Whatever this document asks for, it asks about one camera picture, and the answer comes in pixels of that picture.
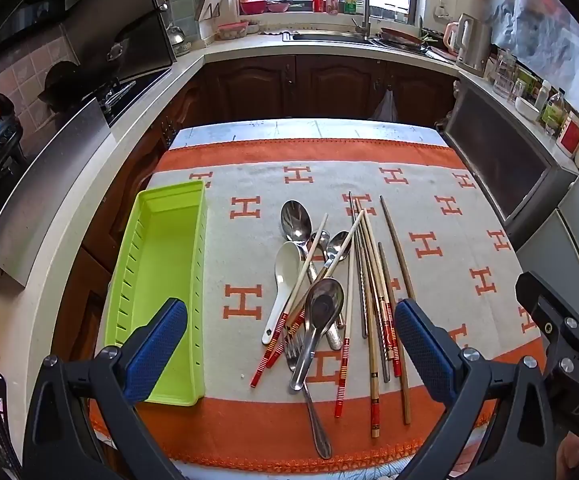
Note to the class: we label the black gas stove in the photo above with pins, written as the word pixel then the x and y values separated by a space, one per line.
pixel 137 95

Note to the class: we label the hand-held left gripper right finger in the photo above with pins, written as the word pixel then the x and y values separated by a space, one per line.
pixel 419 345

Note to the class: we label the hanging plastic bag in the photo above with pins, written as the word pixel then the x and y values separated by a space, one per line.
pixel 385 107

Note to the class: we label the pale blue table cover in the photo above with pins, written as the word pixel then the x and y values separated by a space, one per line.
pixel 294 130

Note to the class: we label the bamboo chopstick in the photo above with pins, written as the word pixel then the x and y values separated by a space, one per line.
pixel 373 400
pixel 395 360

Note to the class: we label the stainless steel splash panel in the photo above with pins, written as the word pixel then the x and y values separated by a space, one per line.
pixel 44 195

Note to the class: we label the black wok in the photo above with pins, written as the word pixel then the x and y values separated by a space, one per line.
pixel 69 85

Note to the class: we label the pink bowl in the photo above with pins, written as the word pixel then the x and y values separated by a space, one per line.
pixel 233 30

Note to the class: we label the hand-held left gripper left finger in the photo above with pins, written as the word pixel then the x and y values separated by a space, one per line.
pixel 162 340

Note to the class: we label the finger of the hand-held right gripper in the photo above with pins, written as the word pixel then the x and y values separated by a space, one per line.
pixel 544 305

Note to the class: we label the small metal spoon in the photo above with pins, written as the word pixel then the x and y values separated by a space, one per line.
pixel 339 244
pixel 320 241

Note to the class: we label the pink cup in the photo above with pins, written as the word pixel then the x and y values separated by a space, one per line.
pixel 450 37

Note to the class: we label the person's right hand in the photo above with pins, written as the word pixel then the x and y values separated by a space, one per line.
pixel 574 457

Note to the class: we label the red label container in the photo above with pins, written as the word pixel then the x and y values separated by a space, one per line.
pixel 572 132

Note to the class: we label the glass jar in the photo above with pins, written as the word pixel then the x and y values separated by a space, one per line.
pixel 503 75

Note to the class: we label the metal faucet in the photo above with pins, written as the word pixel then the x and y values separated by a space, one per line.
pixel 365 5

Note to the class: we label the red basin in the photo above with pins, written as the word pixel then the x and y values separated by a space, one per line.
pixel 253 5

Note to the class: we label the red-rimmed pan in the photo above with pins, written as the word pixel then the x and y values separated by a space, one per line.
pixel 399 35

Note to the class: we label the medium metal spoon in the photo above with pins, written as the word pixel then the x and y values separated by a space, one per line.
pixel 324 305

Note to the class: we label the metal chopstick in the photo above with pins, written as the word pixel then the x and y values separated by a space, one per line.
pixel 351 197
pixel 383 355

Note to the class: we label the pale cutting board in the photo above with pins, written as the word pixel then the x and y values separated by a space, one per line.
pixel 217 0

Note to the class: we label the white electric kettle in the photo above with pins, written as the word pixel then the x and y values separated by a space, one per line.
pixel 472 45

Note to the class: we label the metal sink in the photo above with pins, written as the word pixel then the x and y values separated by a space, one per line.
pixel 329 36

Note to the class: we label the small metal kettle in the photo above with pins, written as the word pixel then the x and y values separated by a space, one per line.
pixel 177 37

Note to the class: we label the metal fork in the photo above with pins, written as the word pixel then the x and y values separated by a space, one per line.
pixel 317 420

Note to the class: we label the dark wooden chopstick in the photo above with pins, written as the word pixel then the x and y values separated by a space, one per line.
pixel 405 400
pixel 395 240

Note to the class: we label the green plastic utensil tray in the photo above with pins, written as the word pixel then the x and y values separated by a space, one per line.
pixel 169 260

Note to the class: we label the green label bottle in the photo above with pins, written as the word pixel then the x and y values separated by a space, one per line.
pixel 552 112

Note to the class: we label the orange and beige printed blanket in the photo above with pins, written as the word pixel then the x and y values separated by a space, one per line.
pixel 249 255

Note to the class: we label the white ceramic spoon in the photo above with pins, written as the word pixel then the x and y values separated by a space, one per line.
pixel 287 265

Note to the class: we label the black range hood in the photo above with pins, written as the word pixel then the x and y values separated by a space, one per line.
pixel 119 35

